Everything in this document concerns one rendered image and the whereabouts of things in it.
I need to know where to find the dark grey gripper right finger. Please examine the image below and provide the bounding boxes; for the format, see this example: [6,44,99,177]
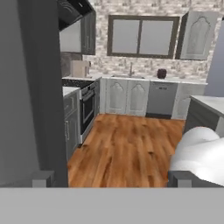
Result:
[167,170,205,188]

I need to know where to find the dark grey wall cupboard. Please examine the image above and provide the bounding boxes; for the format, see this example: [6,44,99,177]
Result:
[80,10,97,56]

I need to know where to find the pale grey wall cupboard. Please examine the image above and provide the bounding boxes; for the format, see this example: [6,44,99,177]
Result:
[174,10,221,61]

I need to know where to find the pale grey base cupboards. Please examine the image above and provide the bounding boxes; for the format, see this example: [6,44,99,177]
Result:
[98,76,208,121]

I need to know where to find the tall grey fridge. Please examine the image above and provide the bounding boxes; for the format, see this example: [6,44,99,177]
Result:
[0,0,70,188]

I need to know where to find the black and steel oven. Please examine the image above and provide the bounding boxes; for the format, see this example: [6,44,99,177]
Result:
[61,78,97,145]

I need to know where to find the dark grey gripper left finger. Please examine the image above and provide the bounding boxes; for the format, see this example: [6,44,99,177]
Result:
[31,170,56,188]

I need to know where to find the beige cutting board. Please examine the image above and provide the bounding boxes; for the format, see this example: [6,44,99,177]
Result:
[69,59,90,79]

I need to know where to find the steel sink tap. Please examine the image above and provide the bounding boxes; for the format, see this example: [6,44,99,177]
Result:
[128,61,136,79]

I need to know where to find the grey kitchen island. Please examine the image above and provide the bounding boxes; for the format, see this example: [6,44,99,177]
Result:
[183,94,224,138]

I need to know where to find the black range hood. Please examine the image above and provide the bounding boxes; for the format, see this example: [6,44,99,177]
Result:
[56,0,96,32]

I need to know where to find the white rounded object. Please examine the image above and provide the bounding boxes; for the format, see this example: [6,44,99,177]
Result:
[170,126,224,187]

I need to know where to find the dark framed window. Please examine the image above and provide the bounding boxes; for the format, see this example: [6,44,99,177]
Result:
[106,14,181,60]

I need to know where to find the dark red jar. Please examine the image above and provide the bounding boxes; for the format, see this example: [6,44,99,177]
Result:
[156,67,168,80]

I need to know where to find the dark grey base cupboards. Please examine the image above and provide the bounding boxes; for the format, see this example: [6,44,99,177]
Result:
[62,87,82,162]

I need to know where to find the grey dishwasher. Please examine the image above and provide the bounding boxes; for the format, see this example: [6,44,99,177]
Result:
[145,80,179,120]

